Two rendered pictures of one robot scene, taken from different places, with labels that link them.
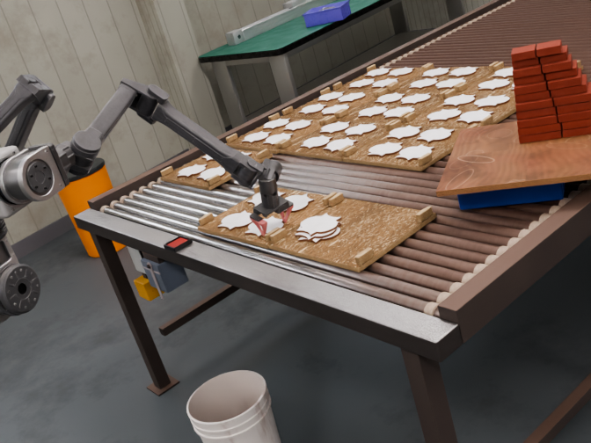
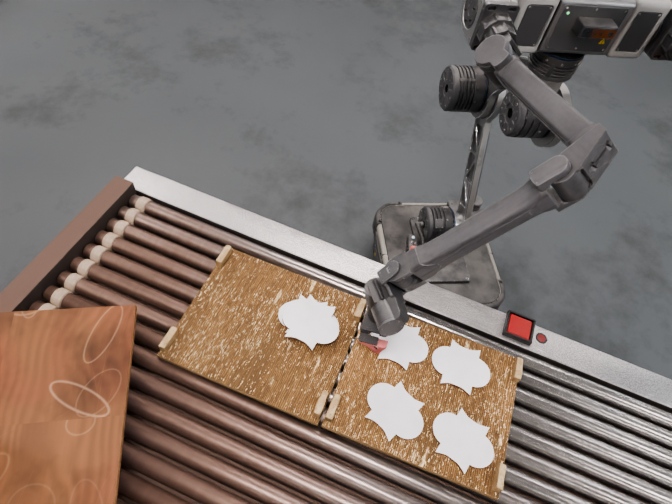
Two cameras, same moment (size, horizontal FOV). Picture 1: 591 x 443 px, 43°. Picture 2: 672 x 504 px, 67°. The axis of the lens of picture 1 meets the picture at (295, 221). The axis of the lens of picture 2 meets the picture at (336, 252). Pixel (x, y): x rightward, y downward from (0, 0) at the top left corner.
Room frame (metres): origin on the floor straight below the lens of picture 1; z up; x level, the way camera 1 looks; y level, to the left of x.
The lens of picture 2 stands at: (2.66, -0.45, 2.08)
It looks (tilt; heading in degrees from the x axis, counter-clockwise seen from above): 54 degrees down; 137
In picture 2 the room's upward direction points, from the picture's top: 11 degrees clockwise
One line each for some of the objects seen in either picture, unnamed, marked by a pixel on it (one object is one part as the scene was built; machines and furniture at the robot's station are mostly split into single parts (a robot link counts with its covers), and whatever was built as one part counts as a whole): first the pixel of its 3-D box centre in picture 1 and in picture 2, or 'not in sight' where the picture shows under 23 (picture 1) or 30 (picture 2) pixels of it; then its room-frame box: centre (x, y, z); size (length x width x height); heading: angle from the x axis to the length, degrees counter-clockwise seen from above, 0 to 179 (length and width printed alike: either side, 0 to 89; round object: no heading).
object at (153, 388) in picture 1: (131, 310); not in sight; (3.11, 0.83, 0.43); 0.12 x 0.12 x 0.85; 34
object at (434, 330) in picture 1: (209, 261); (452, 311); (2.34, 0.32, 0.89); 2.08 x 0.08 x 0.06; 34
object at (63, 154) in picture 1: (55, 161); (497, 34); (1.98, 0.56, 1.45); 0.09 x 0.08 x 0.12; 61
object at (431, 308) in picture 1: (224, 248); (447, 330); (2.38, 0.26, 0.90); 1.95 x 0.05 x 0.05; 34
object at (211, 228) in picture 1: (267, 214); (426, 391); (2.49, 0.09, 0.93); 0.41 x 0.35 x 0.02; 35
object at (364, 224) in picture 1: (350, 231); (268, 328); (2.15, -0.16, 0.93); 0.41 x 0.35 x 0.02; 35
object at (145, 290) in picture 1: (142, 269); not in sight; (2.79, 0.64, 0.74); 0.09 x 0.08 x 0.24; 34
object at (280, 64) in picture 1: (352, 42); not in sight; (7.12, -1.00, 0.51); 2.82 x 1.11 x 1.03; 131
